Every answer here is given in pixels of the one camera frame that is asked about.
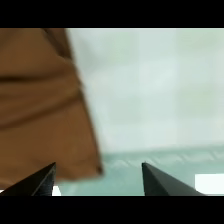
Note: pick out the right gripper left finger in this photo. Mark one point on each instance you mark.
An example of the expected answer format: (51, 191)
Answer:
(40, 184)

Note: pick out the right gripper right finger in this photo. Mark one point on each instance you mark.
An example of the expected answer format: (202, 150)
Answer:
(158, 184)

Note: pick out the brown shirt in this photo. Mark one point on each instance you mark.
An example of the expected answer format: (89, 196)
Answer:
(40, 110)

